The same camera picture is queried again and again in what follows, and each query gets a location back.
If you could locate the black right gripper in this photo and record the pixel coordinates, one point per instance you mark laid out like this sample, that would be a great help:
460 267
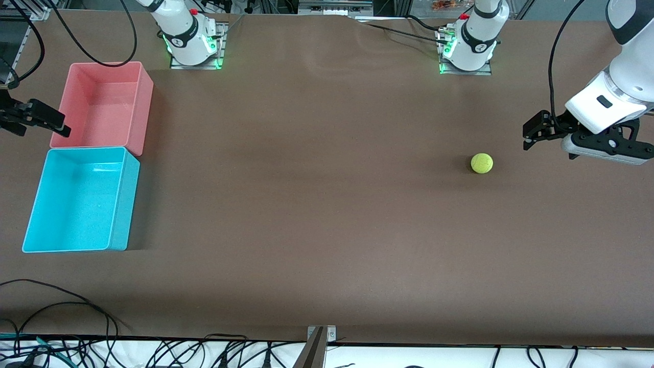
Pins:
10 115

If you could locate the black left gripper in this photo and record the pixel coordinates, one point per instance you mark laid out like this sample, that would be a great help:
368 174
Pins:
558 124

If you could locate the yellow-green tennis ball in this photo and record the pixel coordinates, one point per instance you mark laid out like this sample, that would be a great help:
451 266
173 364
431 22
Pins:
482 163

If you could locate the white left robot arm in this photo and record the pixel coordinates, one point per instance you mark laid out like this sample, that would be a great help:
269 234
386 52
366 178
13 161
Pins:
477 41

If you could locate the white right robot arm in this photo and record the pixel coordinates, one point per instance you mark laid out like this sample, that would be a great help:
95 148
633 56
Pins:
181 30

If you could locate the pink plastic bin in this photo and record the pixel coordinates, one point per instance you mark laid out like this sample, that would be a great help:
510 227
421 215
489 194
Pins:
102 107

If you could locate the blue plastic bin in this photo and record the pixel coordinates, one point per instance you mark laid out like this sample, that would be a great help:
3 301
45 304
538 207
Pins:
76 204

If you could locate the orange background items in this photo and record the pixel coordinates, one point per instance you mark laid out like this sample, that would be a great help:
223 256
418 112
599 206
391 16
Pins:
444 5

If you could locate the dark support beam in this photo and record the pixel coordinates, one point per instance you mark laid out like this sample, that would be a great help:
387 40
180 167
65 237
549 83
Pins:
314 352

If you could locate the black left camera bracket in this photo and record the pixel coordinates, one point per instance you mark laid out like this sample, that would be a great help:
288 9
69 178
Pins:
608 140

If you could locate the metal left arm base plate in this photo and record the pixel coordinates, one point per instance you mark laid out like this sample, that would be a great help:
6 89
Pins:
483 71

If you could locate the aluminium frame profile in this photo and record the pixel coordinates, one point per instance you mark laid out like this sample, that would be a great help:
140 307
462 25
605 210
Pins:
36 11

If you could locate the silver metal rail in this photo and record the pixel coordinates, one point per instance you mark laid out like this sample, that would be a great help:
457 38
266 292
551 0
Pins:
334 6

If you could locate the silver table edge bracket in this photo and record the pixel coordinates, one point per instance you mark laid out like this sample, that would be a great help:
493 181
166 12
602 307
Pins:
331 335

